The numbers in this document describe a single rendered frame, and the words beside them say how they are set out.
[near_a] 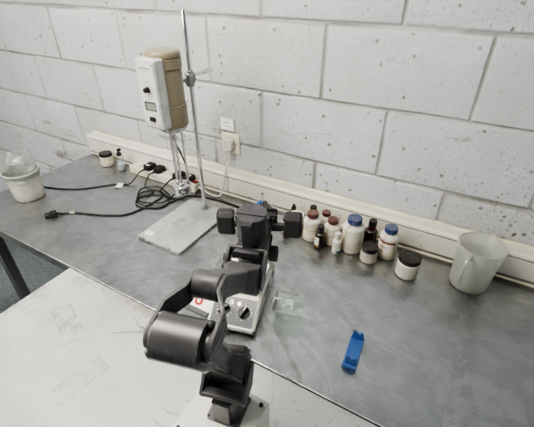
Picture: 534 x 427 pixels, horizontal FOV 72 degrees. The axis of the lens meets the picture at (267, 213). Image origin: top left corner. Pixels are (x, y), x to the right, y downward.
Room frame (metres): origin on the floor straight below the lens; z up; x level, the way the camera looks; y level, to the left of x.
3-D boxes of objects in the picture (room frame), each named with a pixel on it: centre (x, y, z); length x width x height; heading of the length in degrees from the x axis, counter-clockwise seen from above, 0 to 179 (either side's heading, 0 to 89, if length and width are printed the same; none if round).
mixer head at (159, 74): (1.13, 0.32, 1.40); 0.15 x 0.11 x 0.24; 150
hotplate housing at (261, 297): (0.74, 0.07, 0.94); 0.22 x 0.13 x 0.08; 166
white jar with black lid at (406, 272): (0.87, -0.44, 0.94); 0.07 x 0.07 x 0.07
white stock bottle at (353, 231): (0.99, -0.29, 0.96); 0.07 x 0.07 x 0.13
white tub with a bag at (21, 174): (1.35, 1.01, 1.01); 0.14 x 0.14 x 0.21
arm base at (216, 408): (0.38, 0.07, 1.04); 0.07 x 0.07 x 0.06; 69
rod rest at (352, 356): (0.57, -0.22, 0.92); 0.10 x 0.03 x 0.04; 155
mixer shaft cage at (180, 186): (1.14, 0.30, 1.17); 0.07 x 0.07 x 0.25
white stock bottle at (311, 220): (1.06, -0.16, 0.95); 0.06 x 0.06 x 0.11
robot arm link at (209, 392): (0.38, 0.07, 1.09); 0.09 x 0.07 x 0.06; 76
